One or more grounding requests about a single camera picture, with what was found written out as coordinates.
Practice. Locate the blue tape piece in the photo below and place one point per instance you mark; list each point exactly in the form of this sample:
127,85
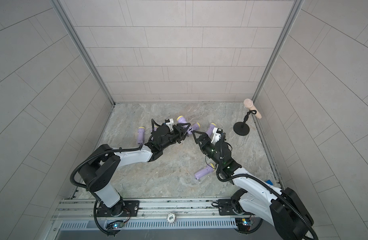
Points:
269,182

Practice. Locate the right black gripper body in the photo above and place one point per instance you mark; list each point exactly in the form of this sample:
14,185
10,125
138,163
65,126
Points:
211,150

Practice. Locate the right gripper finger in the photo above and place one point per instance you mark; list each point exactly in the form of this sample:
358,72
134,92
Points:
200,139
208,139

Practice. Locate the right circuit board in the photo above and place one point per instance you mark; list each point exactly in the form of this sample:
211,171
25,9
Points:
243,225

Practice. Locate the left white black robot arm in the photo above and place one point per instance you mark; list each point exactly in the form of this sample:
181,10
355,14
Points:
94,174

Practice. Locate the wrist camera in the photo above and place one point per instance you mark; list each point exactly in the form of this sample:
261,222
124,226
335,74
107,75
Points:
217,134
169,123

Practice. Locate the purple flashlight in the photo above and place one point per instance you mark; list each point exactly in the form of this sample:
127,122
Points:
140,138
204,171
182,120
209,131
195,127

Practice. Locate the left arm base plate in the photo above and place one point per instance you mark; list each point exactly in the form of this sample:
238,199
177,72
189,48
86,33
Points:
127,208

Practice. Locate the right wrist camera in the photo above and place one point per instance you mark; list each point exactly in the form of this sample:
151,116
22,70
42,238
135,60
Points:
217,134

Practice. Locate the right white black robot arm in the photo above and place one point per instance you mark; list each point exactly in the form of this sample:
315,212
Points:
281,208

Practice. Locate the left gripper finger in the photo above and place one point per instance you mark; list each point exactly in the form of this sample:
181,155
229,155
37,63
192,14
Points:
182,133
174,127

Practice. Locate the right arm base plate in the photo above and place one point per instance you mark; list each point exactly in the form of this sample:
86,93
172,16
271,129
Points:
228,208

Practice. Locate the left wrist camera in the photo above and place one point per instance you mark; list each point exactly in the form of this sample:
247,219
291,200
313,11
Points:
169,123

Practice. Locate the left green circuit board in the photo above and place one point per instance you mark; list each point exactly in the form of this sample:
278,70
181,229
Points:
115,225

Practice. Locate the beige microphone on stand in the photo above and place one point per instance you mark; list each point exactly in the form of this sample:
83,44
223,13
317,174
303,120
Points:
249,104

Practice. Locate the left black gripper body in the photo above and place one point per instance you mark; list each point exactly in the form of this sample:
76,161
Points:
172,138

